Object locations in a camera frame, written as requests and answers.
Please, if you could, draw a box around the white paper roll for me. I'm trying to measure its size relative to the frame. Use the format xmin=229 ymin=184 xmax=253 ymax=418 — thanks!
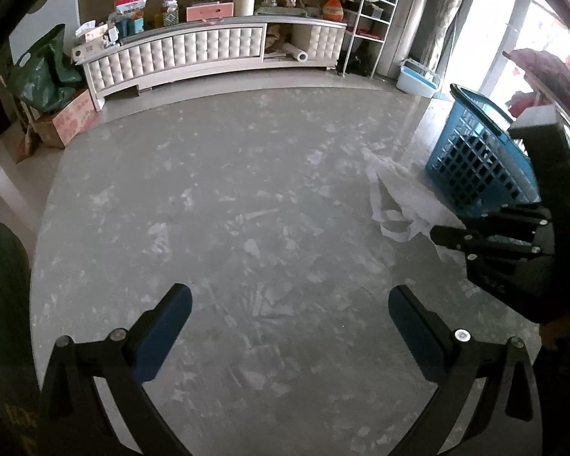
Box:
xmin=285 ymin=43 xmax=310 ymax=64

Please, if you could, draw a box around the green plastic bag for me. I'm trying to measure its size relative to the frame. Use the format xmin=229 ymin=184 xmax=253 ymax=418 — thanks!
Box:
xmin=7 ymin=24 xmax=84 ymax=116

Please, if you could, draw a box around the clear plastic bag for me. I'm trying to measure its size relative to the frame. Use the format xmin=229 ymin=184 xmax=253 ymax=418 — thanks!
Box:
xmin=361 ymin=145 xmax=467 ymax=263

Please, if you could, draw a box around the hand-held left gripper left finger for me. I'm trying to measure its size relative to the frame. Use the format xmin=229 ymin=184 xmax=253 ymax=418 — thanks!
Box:
xmin=37 ymin=283 xmax=193 ymax=456

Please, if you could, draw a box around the pink hanging garment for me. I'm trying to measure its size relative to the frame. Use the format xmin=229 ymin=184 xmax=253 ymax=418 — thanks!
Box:
xmin=502 ymin=47 xmax=570 ymax=120

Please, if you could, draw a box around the blue mop bucket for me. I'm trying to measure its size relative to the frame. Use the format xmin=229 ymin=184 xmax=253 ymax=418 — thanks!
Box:
xmin=396 ymin=58 xmax=440 ymax=98

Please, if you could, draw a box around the red snack packet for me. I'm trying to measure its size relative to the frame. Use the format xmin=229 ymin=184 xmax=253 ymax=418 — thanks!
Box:
xmin=114 ymin=0 xmax=148 ymax=16

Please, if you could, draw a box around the cardboard box with pink print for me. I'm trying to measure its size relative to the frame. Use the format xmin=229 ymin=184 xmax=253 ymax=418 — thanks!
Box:
xmin=31 ymin=88 xmax=98 ymax=149

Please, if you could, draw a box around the white tufted TV cabinet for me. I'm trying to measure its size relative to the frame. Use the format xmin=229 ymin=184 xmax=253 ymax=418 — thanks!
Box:
xmin=73 ymin=15 xmax=348 ymax=113

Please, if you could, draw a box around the red hanging garment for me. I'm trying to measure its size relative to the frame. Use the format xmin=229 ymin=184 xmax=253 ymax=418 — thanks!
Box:
xmin=505 ymin=90 xmax=535 ymax=117

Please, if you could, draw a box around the blue plastic laundry basket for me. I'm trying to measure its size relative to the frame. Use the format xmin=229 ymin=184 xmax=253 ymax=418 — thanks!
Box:
xmin=424 ymin=83 xmax=543 ymax=222

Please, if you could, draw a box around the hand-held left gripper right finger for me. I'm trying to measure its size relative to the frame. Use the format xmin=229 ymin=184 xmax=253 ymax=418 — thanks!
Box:
xmin=388 ymin=285 xmax=545 ymax=456

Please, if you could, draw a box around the brown paper bag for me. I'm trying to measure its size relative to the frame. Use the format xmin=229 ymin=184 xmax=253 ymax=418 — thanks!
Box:
xmin=266 ymin=24 xmax=293 ymax=51

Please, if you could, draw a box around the beige curtain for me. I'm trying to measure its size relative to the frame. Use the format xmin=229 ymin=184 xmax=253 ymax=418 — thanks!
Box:
xmin=430 ymin=0 xmax=472 ymax=51

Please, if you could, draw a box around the grey-green tray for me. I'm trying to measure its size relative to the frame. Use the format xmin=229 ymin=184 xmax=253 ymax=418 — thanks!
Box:
xmin=255 ymin=5 xmax=305 ymax=16

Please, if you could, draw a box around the person's dark green shirt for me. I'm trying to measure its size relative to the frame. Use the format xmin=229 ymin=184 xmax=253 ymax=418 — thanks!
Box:
xmin=0 ymin=221 xmax=43 ymax=456

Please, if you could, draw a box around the white metal rack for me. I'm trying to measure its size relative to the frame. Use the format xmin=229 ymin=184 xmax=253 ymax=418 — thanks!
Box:
xmin=335 ymin=0 xmax=401 ymax=79

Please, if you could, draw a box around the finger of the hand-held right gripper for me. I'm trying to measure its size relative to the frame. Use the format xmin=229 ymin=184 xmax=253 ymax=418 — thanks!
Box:
xmin=480 ymin=203 xmax=553 ymax=230
xmin=429 ymin=224 xmax=555 ymax=268

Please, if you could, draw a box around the white tissue box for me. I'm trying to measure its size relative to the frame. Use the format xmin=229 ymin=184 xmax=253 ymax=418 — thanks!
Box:
xmin=72 ymin=21 xmax=120 ymax=58

